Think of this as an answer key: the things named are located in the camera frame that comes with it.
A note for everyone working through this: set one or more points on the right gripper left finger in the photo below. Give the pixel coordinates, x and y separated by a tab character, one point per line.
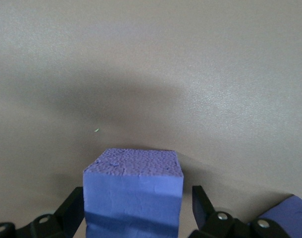
66	215

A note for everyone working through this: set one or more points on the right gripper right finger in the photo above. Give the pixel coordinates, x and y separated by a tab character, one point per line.
220	223

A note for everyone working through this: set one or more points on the purple foam cube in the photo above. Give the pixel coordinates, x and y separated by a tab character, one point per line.
294	215
131	193

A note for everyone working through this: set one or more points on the brown table cover sheet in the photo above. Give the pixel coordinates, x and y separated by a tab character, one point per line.
151	62

